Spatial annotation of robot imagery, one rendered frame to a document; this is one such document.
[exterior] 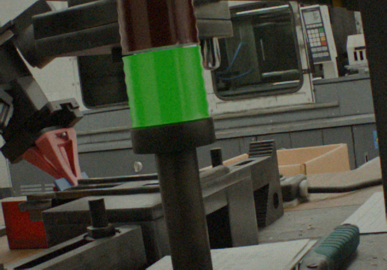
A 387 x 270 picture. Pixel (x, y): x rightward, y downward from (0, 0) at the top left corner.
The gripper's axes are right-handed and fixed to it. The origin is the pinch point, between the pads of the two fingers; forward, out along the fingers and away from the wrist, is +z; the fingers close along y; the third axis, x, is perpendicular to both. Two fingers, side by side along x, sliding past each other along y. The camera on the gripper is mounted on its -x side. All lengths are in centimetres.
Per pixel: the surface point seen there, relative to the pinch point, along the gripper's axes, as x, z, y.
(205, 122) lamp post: -46, 11, 37
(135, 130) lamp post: -47, 10, 34
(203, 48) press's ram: -14.0, 0.8, 28.0
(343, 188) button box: 16.8, 19.0, 22.0
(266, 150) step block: 6.1, 9.8, 20.1
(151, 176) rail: -15.4, 7.1, 17.3
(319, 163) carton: 211, 10, -38
